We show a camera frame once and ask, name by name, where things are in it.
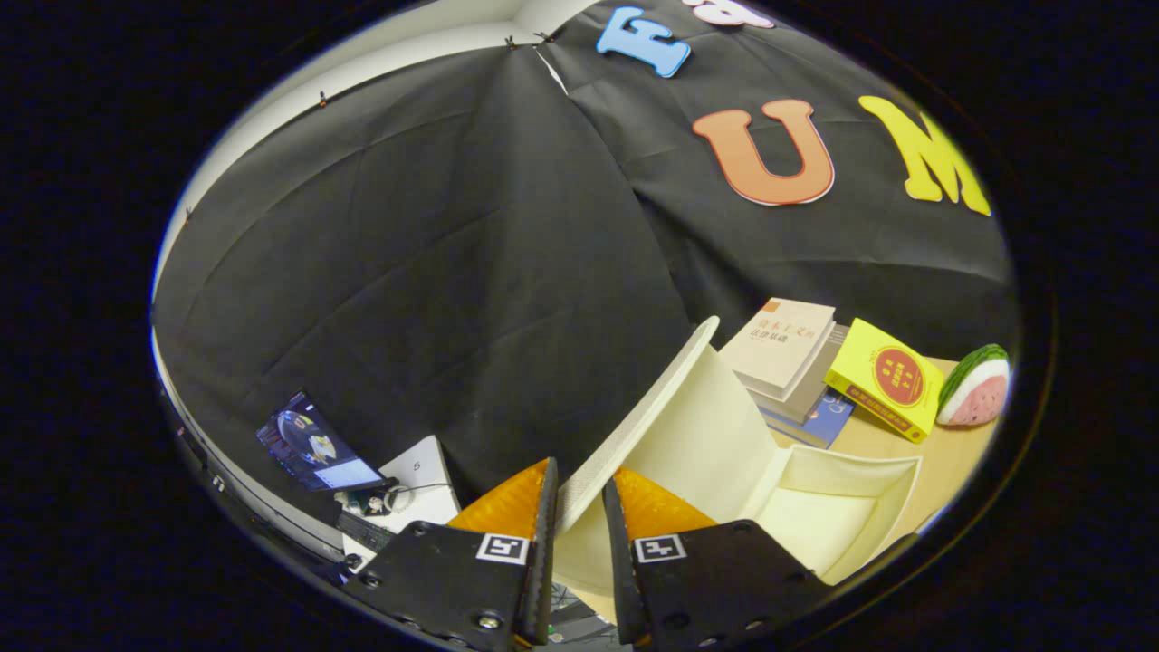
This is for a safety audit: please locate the white paper sheet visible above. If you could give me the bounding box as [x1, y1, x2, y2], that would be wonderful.
[342, 436, 463, 567]

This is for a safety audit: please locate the beige paperback book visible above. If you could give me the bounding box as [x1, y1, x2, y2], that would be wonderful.
[720, 297, 837, 390]

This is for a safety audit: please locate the cream plastic storage box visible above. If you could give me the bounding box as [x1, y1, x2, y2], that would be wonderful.
[551, 315, 924, 626]

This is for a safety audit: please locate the black keyboard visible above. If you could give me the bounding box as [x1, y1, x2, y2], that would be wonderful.
[335, 512, 395, 553]

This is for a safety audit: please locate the watermelon slice plush toy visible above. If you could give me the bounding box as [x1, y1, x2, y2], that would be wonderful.
[935, 343, 1011, 427]

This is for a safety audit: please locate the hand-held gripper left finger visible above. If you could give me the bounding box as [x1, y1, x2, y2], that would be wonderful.
[340, 457, 560, 652]

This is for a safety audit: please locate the blue book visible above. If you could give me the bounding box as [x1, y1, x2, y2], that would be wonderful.
[765, 389, 857, 451]

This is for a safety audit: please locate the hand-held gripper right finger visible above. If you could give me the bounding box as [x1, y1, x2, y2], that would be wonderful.
[602, 465, 836, 651]

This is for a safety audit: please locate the yellow book with red circle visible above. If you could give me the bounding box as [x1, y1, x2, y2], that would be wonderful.
[824, 317, 945, 445]

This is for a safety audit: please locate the grey book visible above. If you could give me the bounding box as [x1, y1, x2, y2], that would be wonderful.
[761, 321, 852, 427]

